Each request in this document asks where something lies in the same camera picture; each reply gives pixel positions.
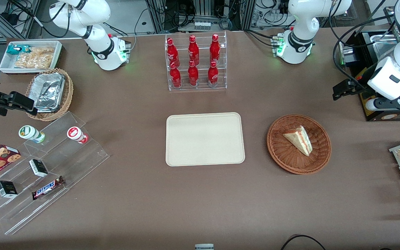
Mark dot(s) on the steel food pan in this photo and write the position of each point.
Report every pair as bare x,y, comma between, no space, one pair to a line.
382,45

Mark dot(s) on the light wicker basket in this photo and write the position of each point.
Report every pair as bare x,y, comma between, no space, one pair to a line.
68,90

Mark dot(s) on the red lid yogurt cup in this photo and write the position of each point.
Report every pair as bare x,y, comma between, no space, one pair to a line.
75,134

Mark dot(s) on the aluminium frame post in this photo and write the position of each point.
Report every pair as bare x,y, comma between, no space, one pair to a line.
248,14
156,15

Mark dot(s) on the Snickers chocolate bar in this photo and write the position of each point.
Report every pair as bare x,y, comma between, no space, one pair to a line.
47,188

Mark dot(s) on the black hot food case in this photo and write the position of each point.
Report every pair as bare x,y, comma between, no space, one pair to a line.
361,40

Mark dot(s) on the clear acrylic bottle rack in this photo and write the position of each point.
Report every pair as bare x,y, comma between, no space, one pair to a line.
201,88

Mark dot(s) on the clear acrylic stepped display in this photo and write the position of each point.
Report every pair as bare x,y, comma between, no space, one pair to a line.
75,163

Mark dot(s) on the cream plastic tray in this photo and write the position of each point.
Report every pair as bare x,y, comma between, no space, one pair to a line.
205,139

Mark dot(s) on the aluminium frame rail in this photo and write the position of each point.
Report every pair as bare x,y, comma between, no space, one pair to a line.
16,21

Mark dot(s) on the red cola bottle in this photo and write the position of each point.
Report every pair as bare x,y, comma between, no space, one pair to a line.
193,74
175,76
215,47
172,50
213,74
193,48

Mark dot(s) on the foil containers stack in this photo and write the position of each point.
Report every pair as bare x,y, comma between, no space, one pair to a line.
49,92

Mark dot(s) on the green lid yogurt cup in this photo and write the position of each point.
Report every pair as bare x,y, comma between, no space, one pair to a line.
30,133

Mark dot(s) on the small black box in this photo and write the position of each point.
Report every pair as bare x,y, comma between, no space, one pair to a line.
38,168
6,189

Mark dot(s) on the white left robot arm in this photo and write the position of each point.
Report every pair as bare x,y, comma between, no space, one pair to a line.
299,24

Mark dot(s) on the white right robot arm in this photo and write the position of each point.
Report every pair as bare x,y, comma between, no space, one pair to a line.
96,38

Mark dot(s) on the clear bag of chips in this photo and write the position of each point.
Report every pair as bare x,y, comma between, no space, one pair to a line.
35,57

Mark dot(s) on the triangle sandwich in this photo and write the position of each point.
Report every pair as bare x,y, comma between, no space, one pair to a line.
299,139

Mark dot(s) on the black power adapter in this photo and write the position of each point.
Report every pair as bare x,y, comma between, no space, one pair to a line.
9,17

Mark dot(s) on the green snack packet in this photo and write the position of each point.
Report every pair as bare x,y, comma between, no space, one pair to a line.
17,49

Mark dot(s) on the grey white device edge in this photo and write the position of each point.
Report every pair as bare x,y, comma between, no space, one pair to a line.
204,247

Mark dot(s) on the white power strip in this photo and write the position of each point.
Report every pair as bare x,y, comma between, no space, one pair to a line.
202,25

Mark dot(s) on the brown wicker basket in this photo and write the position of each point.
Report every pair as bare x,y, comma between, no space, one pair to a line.
286,156

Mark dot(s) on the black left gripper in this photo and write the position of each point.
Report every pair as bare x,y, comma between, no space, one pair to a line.
360,84

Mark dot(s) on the white rectangular snack bin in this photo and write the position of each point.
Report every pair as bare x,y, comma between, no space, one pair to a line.
5,64

